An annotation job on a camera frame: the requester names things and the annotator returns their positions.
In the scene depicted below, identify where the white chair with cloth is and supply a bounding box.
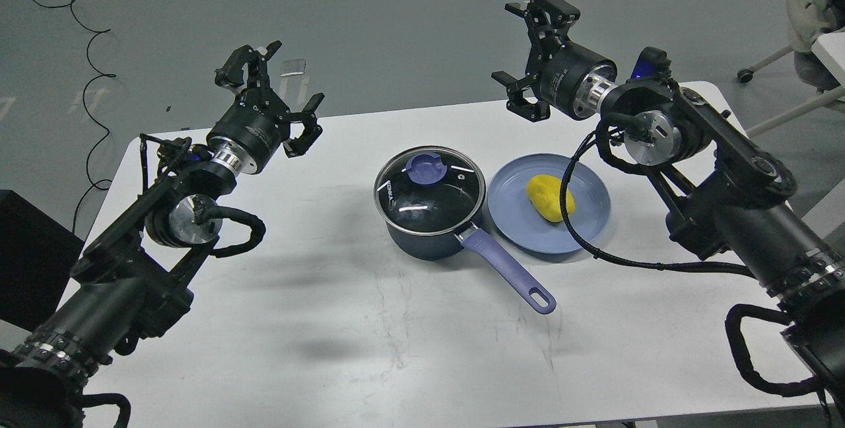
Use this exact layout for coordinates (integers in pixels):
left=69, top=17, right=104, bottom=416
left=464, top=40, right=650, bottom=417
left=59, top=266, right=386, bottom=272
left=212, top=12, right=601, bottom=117
left=737, top=0, right=843, bottom=137

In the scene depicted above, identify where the black box at left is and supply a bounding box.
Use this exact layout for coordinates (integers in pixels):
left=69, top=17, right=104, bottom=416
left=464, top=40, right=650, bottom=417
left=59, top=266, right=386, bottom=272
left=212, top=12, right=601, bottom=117
left=1, top=190, right=83, bottom=332

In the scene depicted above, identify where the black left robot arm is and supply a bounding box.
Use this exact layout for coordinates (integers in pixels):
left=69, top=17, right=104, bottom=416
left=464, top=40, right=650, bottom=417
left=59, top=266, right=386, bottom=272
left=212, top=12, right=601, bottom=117
left=2, top=40, right=324, bottom=427

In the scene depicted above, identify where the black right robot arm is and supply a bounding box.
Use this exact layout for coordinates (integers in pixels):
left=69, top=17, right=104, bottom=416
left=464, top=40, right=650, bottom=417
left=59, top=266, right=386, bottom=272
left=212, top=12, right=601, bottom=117
left=491, top=0, right=844, bottom=426

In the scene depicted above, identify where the black cable on floor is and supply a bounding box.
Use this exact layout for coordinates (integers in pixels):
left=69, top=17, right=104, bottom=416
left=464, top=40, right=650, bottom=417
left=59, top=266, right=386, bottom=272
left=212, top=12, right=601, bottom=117
left=0, top=0, right=139, bottom=237

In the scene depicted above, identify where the blue round plate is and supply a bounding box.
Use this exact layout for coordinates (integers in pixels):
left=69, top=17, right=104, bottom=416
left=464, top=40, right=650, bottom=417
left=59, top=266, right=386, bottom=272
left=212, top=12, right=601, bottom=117
left=488, top=153, right=611, bottom=254

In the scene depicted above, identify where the clear plastic piece on floor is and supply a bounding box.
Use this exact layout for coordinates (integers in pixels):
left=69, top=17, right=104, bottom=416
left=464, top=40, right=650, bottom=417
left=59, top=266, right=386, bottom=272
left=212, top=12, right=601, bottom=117
left=279, top=58, right=307, bottom=78

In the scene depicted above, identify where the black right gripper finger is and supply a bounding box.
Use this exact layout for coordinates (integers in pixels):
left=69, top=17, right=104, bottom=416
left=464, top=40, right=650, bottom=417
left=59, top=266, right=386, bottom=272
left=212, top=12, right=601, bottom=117
left=505, top=0, right=582, bottom=59
left=491, top=71, right=551, bottom=123

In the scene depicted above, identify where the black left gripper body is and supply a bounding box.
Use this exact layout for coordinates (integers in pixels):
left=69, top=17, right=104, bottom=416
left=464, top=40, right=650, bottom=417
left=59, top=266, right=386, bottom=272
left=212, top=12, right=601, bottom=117
left=207, top=88, right=290, bottom=173

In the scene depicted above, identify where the glass lid purple knob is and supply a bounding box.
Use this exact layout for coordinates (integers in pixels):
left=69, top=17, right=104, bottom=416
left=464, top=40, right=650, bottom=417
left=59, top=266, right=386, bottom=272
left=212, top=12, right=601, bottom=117
left=374, top=145, right=487, bottom=236

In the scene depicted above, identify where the dark blue saucepan purple handle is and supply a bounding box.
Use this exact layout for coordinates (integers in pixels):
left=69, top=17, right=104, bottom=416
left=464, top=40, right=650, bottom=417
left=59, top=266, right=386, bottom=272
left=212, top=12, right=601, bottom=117
left=374, top=145, right=557, bottom=315

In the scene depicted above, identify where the yellow potato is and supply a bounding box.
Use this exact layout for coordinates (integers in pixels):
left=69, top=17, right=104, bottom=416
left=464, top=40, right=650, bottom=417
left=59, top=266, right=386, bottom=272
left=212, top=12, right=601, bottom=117
left=525, top=174, right=577, bottom=224

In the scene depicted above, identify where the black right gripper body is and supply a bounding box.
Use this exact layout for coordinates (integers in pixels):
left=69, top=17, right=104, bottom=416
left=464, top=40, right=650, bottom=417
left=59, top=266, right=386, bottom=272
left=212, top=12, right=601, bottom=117
left=538, top=42, right=617, bottom=119

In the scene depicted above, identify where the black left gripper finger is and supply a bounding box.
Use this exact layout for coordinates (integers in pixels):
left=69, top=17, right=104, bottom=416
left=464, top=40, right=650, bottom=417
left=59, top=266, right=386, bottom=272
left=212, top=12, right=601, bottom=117
left=215, top=42, right=283, bottom=100
left=283, top=92, right=325, bottom=158

